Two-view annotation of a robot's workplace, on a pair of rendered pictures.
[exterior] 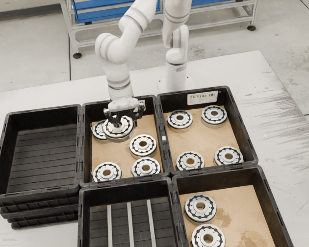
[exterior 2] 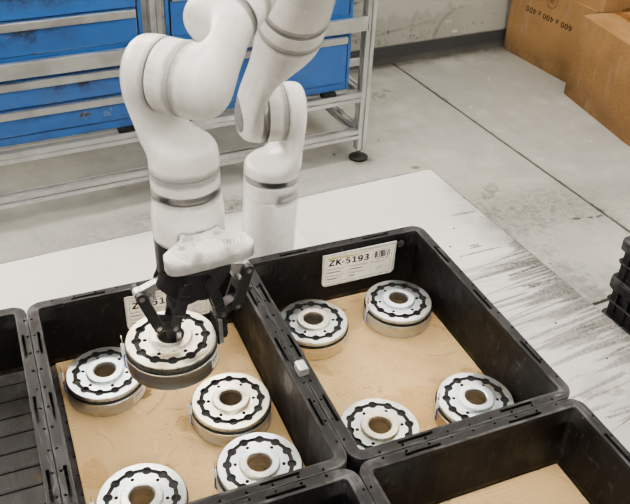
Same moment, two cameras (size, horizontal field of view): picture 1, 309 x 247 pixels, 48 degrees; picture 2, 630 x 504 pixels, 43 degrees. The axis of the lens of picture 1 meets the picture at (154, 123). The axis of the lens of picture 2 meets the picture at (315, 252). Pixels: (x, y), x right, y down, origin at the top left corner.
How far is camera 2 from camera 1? 0.36 m
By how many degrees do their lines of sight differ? 20
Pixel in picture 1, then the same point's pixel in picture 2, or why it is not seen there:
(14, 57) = not seen: outside the picture
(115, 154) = (148, 441)
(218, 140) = (428, 366)
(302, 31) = (465, 156)
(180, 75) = (286, 217)
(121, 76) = (205, 161)
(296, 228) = not seen: outside the picture
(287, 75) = not seen: hidden behind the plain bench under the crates
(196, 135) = (367, 361)
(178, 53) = (281, 156)
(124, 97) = (209, 231)
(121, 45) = (215, 56)
